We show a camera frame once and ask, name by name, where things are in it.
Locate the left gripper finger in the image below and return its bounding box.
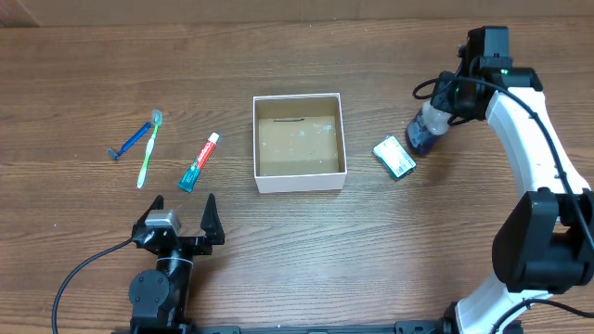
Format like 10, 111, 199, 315
200, 193, 226, 245
135, 195, 164, 226

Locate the red green toothpaste tube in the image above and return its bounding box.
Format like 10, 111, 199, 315
178, 133, 220, 193

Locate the clear pump soap bottle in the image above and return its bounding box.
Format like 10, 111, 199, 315
405, 101, 450, 157

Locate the green soap bar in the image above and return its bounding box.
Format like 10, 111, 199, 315
372, 135, 417, 180

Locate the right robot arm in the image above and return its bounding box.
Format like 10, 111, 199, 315
431, 68, 593, 333

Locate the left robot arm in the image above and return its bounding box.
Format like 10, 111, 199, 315
129, 194, 226, 333

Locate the blue disposable razor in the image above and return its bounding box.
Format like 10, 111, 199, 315
107, 122, 151, 161

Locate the green white toothbrush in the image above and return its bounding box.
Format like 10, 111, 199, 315
136, 109, 163, 189

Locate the white cardboard box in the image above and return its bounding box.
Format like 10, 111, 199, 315
252, 93, 347, 193

